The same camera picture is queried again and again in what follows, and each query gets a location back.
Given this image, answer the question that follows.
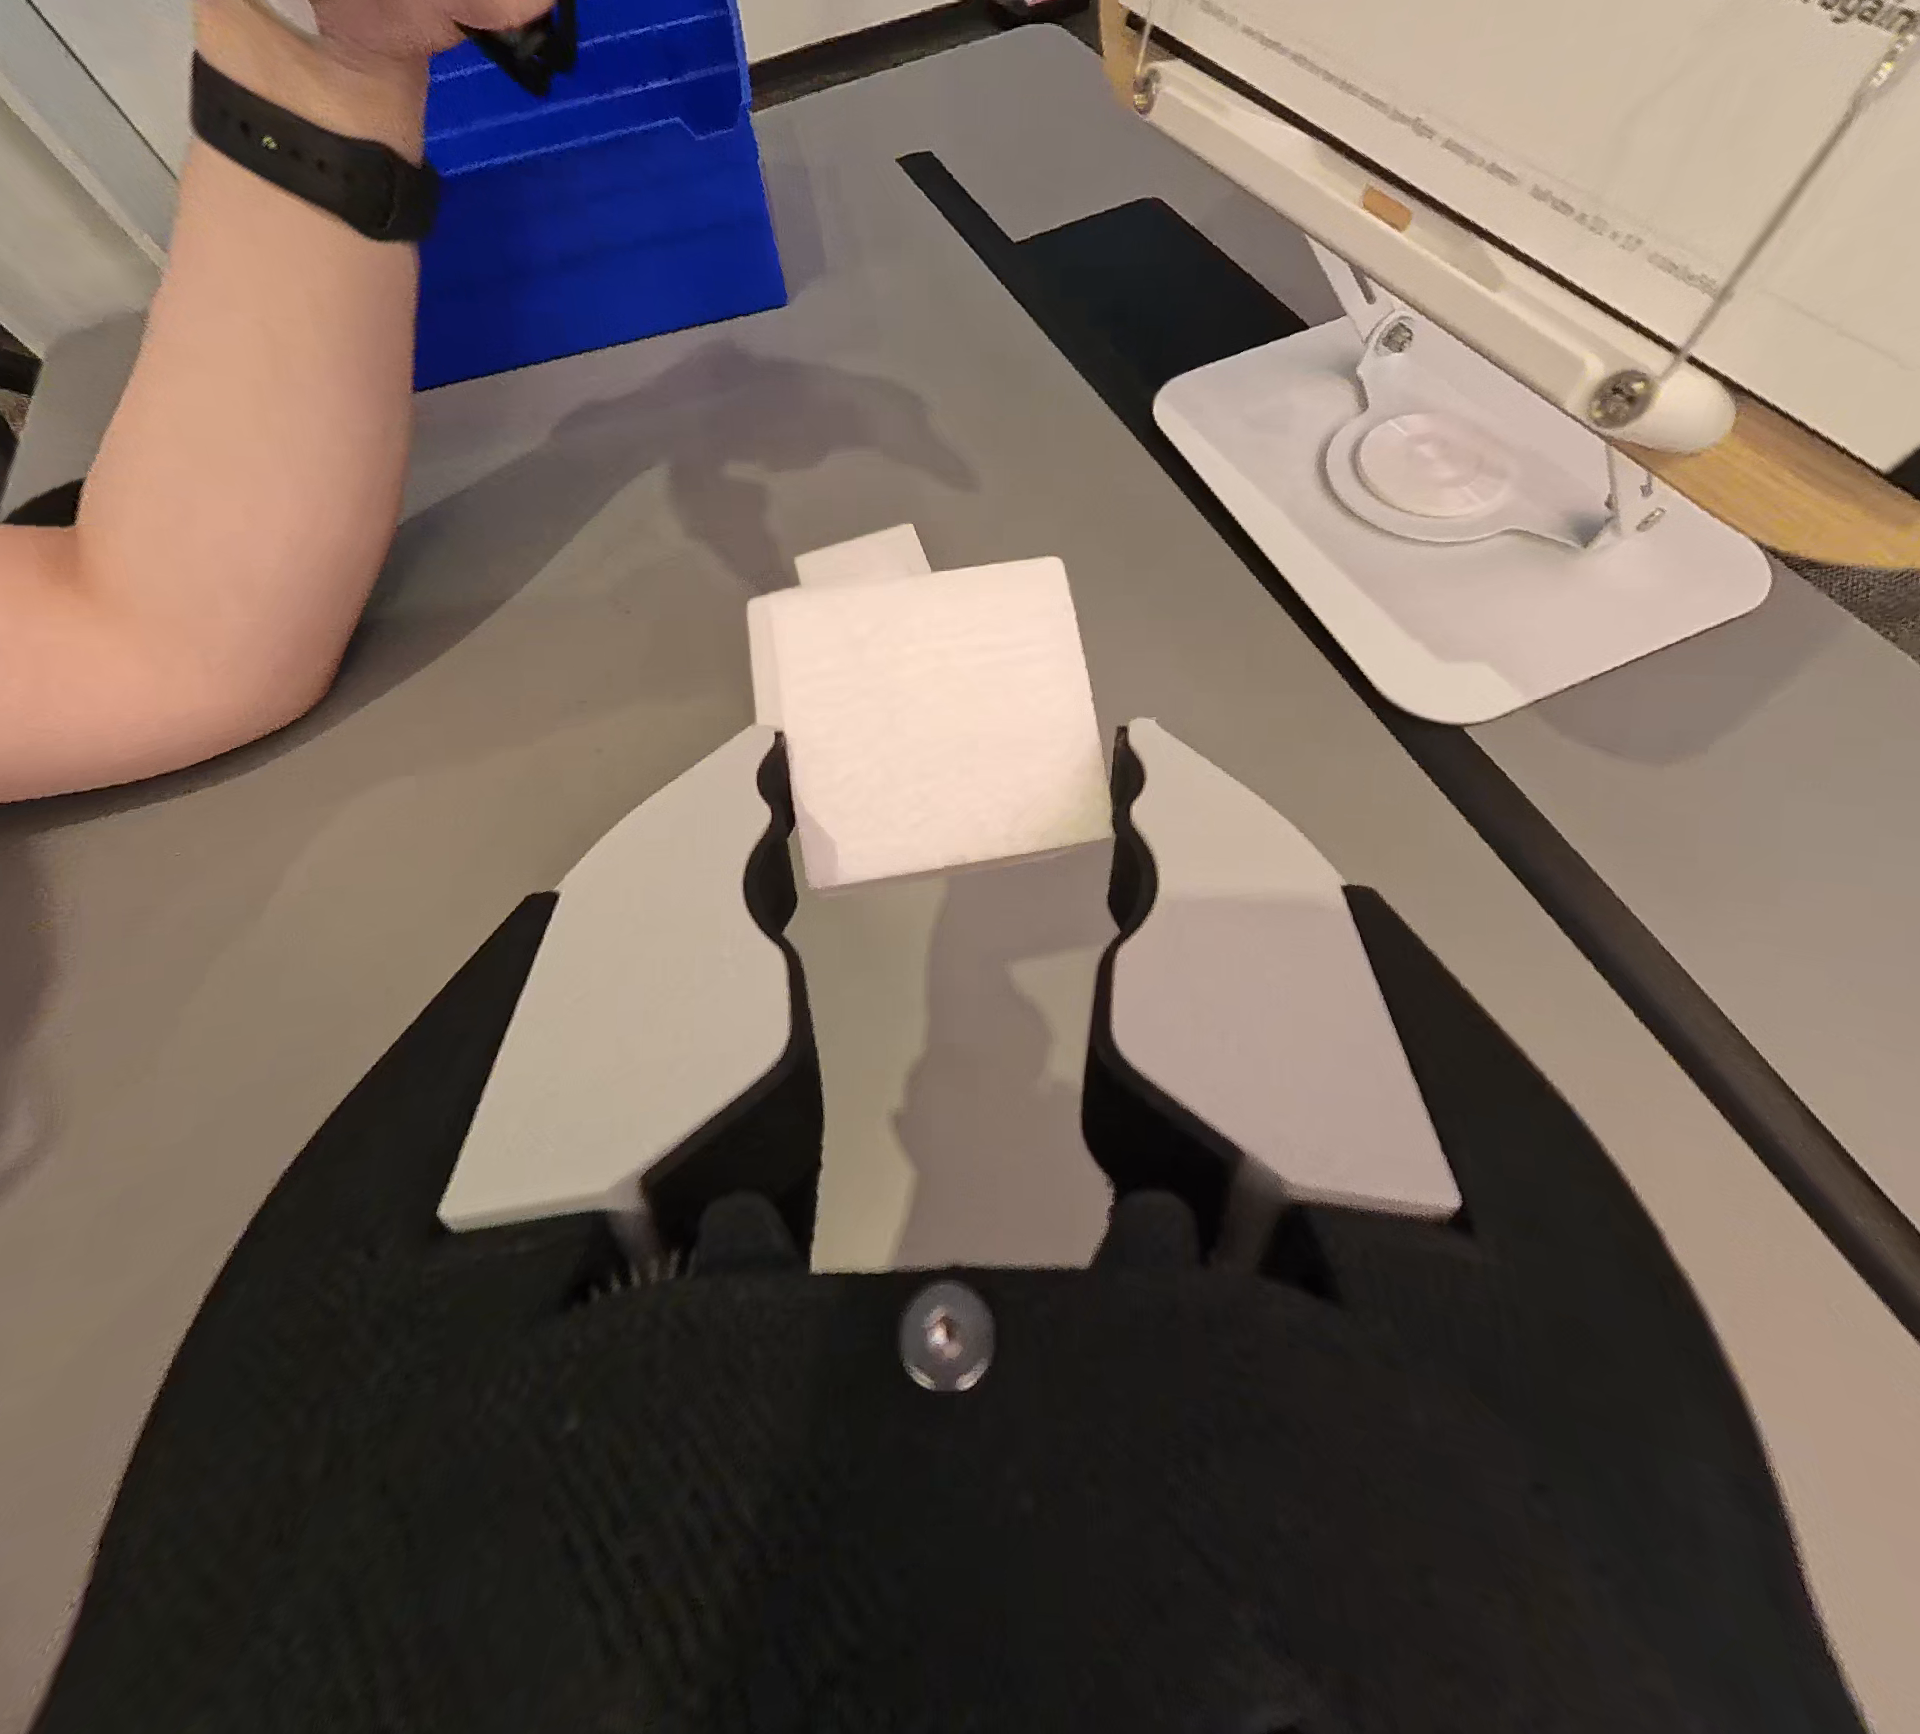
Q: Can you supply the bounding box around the black wrist band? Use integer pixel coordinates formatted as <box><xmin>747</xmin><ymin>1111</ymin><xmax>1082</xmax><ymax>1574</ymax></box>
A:
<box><xmin>188</xmin><ymin>53</ymin><xmax>443</xmax><ymax>243</ymax></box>

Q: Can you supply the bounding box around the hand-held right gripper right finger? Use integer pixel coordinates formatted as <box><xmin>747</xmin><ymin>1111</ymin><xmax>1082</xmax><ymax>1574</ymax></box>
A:
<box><xmin>1082</xmin><ymin>719</ymin><xmax>1463</xmax><ymax>1266</ymax></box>

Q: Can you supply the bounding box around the printed paper sheet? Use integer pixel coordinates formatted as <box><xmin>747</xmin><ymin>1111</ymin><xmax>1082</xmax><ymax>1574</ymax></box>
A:
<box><xmin>1124</xmin><ymin>0</ymin><xmax>1920</xmax><ymax>471</ymax></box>

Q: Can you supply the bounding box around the blue plastic bin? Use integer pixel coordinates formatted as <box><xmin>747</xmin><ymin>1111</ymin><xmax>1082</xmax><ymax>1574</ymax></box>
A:
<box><xmin>410</xmin><ymin>0</ymin><xmax>787</xmax><ymax>395</ymax></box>

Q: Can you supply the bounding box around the person's left forearm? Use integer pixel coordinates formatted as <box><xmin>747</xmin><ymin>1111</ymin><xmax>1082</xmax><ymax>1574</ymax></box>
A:
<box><xmin>0</xmin><ymin>158</ymin><xmax>429</xmax><ymax>804</ymax></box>

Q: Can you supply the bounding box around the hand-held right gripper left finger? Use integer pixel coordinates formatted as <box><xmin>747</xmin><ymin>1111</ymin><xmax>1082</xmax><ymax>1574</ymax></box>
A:
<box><xmin>440</xmin><ymin>727</ymin><xmax>827</xmax><ymax>1259</ymax></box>

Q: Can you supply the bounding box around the wooden board document stand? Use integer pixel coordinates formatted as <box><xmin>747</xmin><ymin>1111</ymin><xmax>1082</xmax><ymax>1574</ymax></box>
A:
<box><xmin>1100</xmin><ymin>0</ymin><xmax>1920</xmax><ymax>727</ymax></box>

